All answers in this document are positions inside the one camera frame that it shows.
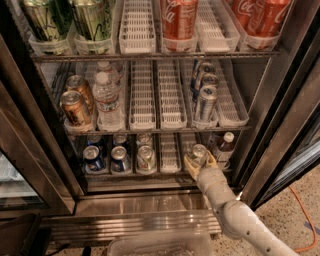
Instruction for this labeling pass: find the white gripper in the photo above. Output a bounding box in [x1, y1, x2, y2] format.
[184, 151, 230, 200]

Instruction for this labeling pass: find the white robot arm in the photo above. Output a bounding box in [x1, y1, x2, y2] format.
[184, 155, 299, 256]

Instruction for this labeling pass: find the front diet pepsi can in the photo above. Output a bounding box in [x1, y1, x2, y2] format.
[137, 146, 156, 174]

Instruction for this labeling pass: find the diet pepsi can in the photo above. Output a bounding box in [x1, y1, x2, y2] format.
[137, 146, 156, 174]
[136, 133, 153, 148]

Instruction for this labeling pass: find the rear diet pepsi can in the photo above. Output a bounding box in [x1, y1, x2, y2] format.
[136, 133, 153, 148]

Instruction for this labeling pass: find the front silver red bull can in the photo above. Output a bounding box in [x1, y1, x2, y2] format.
[195, 85, 218, 122]

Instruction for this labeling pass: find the silver red bull can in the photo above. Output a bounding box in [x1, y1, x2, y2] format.
[189, 60, 216, 93]
[195, 85, 218, 122]
[193, 74, 220, 101]

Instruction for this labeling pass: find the blue pepsi can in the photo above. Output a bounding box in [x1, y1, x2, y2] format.
[87, 135, 107, 157]
[83, 145, 105, 172]
[112, 134, 130, 150]
[111, 146, 132, 174]

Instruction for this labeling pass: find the middle silver red bull can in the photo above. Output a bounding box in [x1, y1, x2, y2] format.
[193, 74, 220, 101]

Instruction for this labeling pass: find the open glass fridge door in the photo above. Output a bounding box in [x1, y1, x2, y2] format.
[233, 25, 320, 209]

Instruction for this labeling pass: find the rear silver red bull can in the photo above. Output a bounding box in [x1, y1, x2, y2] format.
[189, 60, 216, 93]

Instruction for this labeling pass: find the left front blue pepsi can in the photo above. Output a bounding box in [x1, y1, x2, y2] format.
[83, 145, 105, 172]

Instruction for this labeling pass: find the left rear blue pepsi can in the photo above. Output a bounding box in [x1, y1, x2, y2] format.
[87, 135, 107, 157]

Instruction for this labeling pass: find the stainless steel fridge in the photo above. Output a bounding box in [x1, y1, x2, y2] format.
[0, 0, 320, 248]

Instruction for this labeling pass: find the front gold coffee can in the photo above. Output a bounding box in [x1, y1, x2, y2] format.
[60, 90, 91, 127]

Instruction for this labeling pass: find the gold coffee can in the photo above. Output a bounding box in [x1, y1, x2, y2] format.
[60, 90, 91, 127]
[66, 75, 94, 113]

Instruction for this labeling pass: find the centre red coca-cola can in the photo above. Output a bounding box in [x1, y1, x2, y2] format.
[160, 0, 198, 40]

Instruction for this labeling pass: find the rear gold coffee can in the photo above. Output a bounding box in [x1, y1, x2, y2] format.
[66, 75, 94, 113]

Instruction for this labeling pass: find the right front coca-cola can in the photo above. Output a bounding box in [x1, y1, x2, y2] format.
[246, 0, 291, 37]

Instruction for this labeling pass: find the right rear coca-cola can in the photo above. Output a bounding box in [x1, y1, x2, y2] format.
[232, 0, 256, 28]

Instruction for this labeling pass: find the right green tea can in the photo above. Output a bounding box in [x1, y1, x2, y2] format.
[68, 0, 112, 41]

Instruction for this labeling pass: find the green tea can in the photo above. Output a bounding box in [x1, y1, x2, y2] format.
[68, 0, 112, 41]
[19, 0, 72, 42]

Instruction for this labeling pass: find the left green tea can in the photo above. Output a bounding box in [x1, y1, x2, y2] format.
[19, 0, 72, 42]

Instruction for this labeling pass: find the brown tea bottle white cap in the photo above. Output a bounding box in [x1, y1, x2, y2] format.
[209, 132, 235, 169]

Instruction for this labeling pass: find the clear plastic bin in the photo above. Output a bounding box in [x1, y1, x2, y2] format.
[107, 230, 214, 256]

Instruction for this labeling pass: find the front clear water bottle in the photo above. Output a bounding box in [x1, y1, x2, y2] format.
[92, 72, 121, 132]

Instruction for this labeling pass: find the clear water bottle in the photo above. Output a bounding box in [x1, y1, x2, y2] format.
[92, 72, 121, 132]
[96, 61, 120, 86]

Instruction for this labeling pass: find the rear clear water bottle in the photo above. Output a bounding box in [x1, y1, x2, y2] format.
[96, 61, 120, 86]

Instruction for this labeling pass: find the orange power cable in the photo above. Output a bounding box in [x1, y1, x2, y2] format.
[289, 185, 319, 254]

